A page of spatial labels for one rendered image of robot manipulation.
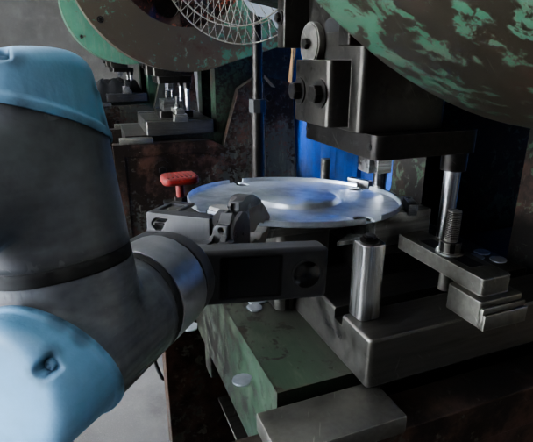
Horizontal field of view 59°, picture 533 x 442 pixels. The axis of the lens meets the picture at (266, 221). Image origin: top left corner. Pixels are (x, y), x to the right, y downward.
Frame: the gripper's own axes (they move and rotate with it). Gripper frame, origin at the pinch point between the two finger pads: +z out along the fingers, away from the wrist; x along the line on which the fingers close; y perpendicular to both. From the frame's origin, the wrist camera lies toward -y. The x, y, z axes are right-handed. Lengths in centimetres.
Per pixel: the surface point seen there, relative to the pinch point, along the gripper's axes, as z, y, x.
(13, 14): 472, 475, -104
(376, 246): -1.9, -12.5, 1.1
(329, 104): 9.2, -4.9, -12.9
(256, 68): 95, 32, -22
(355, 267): -1.2, -10.5, 3.8
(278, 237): 6.8, 0.3, 3.9
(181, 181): 30.5, 26.0, 2.3
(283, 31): 17.9, 3.4, -22.5
